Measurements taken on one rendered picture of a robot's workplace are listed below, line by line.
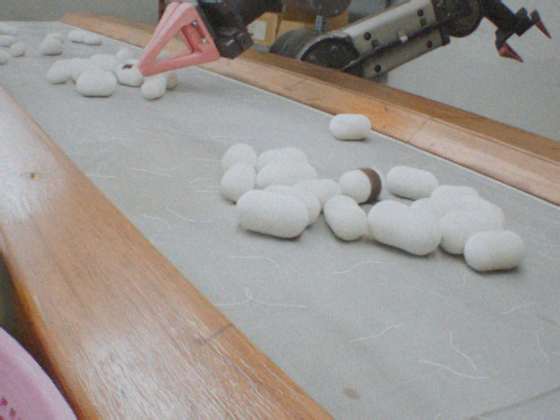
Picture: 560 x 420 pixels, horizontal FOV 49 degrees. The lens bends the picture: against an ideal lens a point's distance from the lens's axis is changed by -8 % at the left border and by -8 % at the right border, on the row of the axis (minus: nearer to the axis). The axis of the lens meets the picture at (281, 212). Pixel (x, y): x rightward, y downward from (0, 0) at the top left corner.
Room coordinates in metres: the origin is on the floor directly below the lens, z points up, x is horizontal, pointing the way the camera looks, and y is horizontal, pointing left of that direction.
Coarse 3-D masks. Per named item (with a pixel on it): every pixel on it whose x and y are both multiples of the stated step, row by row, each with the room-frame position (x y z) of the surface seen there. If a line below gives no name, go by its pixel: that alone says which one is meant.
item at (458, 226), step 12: (444, 216) 0.30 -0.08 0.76; (456, 216) 0.29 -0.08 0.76; (468, 216) 0.29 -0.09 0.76; (480, 216) 0.30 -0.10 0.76; (492, 216) 0.30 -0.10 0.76; (444, 228) 0.29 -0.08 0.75; (456, 228) 0.29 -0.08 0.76; (468, 228) 0.29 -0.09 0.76; (480, 228) 0.29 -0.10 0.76; (492, 228) 0.29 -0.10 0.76; (444, 240) 0.29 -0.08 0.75; (456, 240) 0.29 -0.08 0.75; (456, 252) 0.29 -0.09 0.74
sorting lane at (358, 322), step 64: (0, 64) 0.75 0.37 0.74; (64, 128) 0.45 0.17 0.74; (128, 128) 0.47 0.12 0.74; (192, 128) 0.50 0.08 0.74; (256, 128) 0.52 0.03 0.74; (320, 128) 0.56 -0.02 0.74; (128, 192) 0.33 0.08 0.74; (192, 192) 0.34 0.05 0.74; (384, 192) 0.39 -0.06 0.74; (512, 192) 0.43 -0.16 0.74; (192, 256) 0.25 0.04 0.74; (256, 256) 0.26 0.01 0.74; (320, 256) 0.27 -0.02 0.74; (384, 256) 0.28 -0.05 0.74; (448, 256) 0.29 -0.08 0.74; (256, 320) 0.21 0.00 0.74; (320, 320) 0.21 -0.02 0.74; (384, 320) 0.22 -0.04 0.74; (448, 320) 0.22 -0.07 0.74; (512, 320) 0.23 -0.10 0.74; (320, 384) 0.17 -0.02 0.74; (384, 384) 0.17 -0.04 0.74; (448, 384) 0.18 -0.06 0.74; (512, 384) 0.18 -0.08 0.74
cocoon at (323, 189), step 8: (296, 184) 0.33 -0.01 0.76; (304, 184) 0.32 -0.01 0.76; (312, 184) 0.33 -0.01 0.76; (320, 184) 0.33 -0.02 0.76; (328, 184) 0.33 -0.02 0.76; (336, 184) 0.33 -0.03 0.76; (312, 192) 0.32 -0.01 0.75; (320, 192) 0.32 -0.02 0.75; (328, 192) 0.33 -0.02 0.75; (336, 192) 0.33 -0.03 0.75; (320, 200) 0.32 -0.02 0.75; (320, 208) 0.33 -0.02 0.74
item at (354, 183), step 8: (344, 176) 0.35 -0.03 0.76; (352, 176) 0.35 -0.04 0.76; (360, 176) 0.35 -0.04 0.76; (344, 184) 0.35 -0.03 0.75; (352, 184) 0.35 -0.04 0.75; (360, 184) 0.35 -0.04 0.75; (368, 184) 0.35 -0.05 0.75; (384, 184) 0.36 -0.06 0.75; (344, 192) 0.35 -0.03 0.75; (352, 192) 0.35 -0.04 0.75; (360, 192) 0.35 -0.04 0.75; (368, 192) 0.35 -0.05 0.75; (360, 200) 0.35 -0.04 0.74
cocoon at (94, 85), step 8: (80, 80) 0.58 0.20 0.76; (88, 80) 0.58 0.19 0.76; (96, 80) 0.58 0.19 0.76; (104, 80) 0.59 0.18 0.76; (112, 80) 0.59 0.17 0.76; (80, 88) 0.58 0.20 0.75; (88, 88) 0.58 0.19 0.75; (96, 88) 0.58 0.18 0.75; (104, 88) 0.58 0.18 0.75; (112, 88) 0.59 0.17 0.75; (96, 96) 0.59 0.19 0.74; (104, 96) 0.59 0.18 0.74
